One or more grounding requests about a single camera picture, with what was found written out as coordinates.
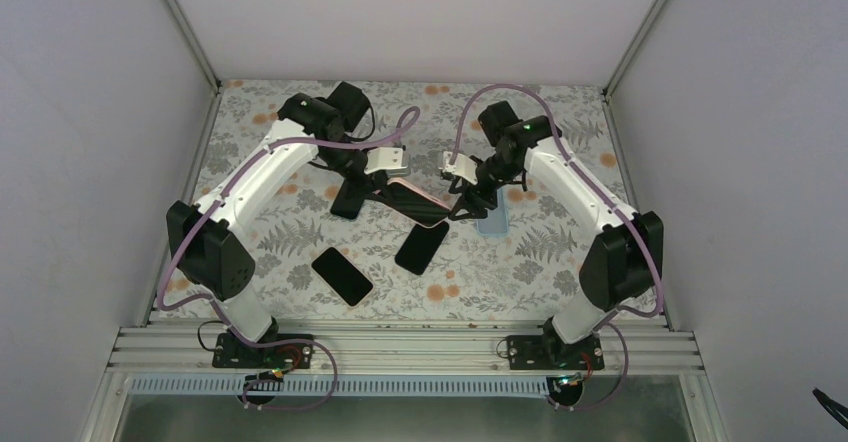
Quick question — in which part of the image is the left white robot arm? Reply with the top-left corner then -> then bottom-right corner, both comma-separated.
156,82 -> 420,367

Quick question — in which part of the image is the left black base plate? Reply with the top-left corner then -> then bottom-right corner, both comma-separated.
211,331 -> 314,371

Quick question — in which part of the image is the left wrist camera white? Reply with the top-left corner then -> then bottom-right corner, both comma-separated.
363,147 -> 411,178

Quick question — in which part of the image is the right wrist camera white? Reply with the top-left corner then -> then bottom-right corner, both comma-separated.
439,151 -> 479,185

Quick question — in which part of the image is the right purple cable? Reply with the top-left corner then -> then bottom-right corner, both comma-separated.
447,83 -> 665,412

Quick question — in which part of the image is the phone from blue case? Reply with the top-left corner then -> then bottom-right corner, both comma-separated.
330,181 -> 373,220

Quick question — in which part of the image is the aluminium rail frame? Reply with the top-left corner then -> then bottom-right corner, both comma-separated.
107,312 -> 705,376

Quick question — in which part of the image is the black phone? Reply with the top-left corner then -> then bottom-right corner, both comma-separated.
394,221 -> 449,276
311,247 -> 374,307

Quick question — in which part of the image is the black object at corner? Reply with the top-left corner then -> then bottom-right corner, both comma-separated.
812,388 -> 848,429

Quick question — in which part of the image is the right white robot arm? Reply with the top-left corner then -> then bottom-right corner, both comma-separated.
439,102 -> 664,369

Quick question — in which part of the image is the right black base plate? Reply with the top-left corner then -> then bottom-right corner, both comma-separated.
495,335 -> 605,371

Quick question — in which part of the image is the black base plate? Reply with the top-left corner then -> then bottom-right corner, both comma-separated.
495,335 -> 605,371
211,331 -> 314,371

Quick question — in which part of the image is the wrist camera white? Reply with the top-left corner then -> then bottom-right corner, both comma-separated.
363,147 -> 411,178
439,151 -> 479,185

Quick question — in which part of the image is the light blue phone case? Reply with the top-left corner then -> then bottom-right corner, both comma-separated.
475,188 -> 509,237

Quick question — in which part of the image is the purple cable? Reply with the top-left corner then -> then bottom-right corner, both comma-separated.
156,104 -> 423,412
447,83 -> 665,412

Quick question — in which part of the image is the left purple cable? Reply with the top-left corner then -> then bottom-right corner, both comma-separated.
156,104 -> 423,412

